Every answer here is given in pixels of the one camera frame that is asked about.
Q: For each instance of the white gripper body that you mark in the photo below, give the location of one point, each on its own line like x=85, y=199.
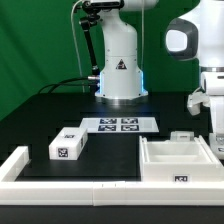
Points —
x=217, y=114

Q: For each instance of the white cabinet body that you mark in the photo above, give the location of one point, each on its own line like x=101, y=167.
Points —
x=178, y=162

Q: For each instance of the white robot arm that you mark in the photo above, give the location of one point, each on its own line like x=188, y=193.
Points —
x=198, y=34

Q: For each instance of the small white cabinet top box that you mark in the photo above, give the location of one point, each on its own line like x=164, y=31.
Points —
x=68, y=144

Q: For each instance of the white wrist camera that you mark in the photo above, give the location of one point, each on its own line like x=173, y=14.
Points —
x=197, y=99

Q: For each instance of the white fiducial marker base plate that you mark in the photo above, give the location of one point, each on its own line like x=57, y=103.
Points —
x=120, y=125

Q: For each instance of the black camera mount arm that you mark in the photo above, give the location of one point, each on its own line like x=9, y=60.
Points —
x=92, y=8

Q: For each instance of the white U-shaped boundary frame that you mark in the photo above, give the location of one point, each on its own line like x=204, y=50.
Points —
x=13, y=192

